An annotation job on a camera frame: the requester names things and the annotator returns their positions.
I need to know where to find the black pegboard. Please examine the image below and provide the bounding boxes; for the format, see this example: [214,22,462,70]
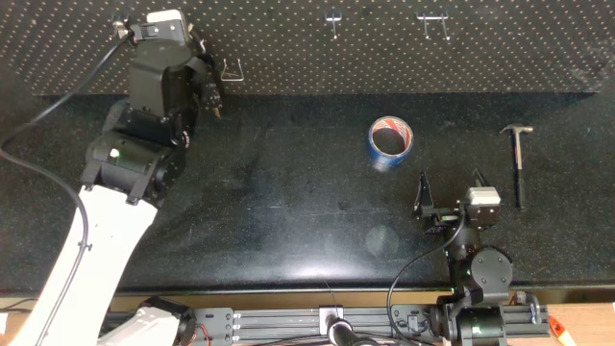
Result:
[0,0,615,96]

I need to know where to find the orange and white object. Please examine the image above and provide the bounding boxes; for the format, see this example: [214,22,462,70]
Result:
[549,315,578,346]

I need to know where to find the roll of blue tape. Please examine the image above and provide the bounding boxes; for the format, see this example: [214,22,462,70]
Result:
[367,115,415,170]

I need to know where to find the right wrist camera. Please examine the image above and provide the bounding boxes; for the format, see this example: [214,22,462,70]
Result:
[460,185,504,230]

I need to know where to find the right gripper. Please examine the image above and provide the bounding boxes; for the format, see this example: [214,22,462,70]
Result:
[411,168,491,235]

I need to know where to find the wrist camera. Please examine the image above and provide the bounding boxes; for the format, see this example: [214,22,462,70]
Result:
[132,9,190,47]
[460,185,504,230]

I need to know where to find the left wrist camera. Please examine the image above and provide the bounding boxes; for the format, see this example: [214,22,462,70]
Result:
[132,9,190,47]

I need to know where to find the black cable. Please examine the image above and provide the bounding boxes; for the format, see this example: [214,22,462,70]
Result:
[386,213,468,345]
[0,37,131,346]

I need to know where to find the mounting rail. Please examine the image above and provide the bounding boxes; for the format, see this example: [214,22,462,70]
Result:
[189,290,552,346]

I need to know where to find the hammer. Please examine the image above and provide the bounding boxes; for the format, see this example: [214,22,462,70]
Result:
[499,123,534,211]

